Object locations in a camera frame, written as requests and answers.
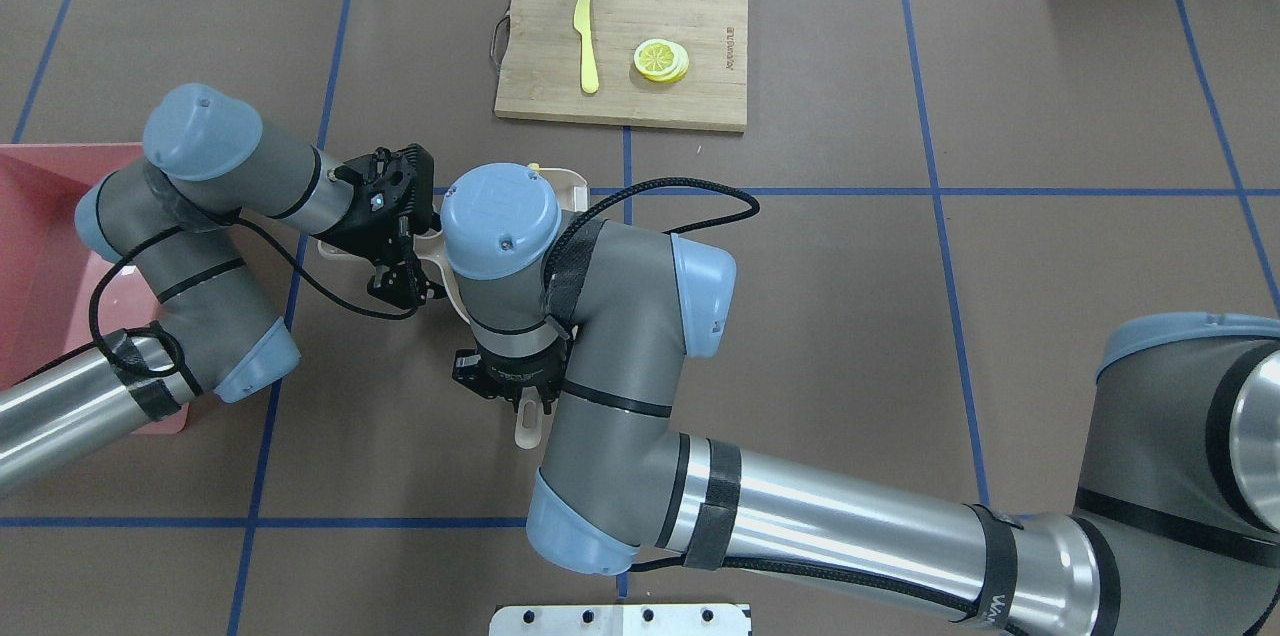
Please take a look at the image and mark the yellow toy lemon slices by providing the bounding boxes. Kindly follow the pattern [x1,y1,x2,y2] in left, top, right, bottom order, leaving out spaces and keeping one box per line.
[632,38,691,83]

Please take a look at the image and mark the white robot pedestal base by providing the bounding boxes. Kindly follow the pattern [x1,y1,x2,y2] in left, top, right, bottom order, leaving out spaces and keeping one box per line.
[488,603,754,635]

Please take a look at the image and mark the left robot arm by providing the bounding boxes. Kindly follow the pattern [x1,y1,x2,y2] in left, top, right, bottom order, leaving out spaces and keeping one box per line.
[1,83,445,495]

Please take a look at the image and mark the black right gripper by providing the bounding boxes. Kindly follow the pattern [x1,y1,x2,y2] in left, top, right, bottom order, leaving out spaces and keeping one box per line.
[451,340,570,407]

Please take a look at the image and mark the bamboo cutting board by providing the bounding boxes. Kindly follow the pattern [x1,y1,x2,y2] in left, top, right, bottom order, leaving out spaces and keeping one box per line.
[494,0,749,133]

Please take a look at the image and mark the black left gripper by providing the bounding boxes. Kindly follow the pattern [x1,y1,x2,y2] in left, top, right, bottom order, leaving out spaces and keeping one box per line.
[330,145,447,308]

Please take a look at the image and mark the yellow plastic toy knife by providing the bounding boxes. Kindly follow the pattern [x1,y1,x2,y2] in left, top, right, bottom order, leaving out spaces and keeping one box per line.
[572,0,600,95]

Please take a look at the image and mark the pink plastic bin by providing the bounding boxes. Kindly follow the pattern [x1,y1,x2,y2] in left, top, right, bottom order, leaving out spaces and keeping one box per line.
[1,143,142,386]

